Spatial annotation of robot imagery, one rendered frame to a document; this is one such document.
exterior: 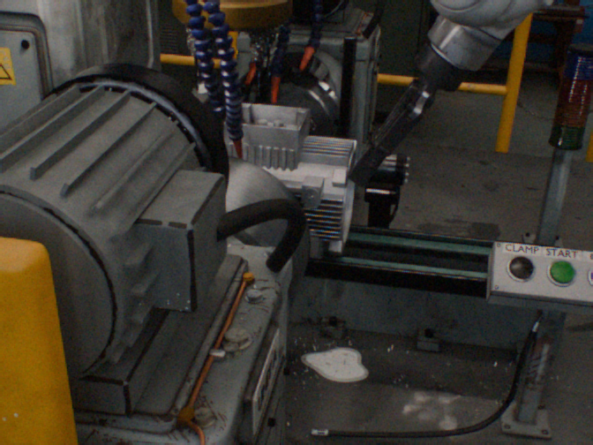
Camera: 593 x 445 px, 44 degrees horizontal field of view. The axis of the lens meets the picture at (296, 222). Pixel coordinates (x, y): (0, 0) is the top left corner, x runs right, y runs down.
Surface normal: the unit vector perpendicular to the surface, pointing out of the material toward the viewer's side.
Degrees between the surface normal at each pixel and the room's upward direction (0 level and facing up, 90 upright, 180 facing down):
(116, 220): 58
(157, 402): 0
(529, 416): 90
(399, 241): 0
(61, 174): 23
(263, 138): 90
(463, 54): 90
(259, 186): 32
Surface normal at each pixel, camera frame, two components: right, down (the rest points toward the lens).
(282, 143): -0.19, 0.46
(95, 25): 0.98, 0.11
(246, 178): 0.37, -0.79
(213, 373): 0.03, -0.88
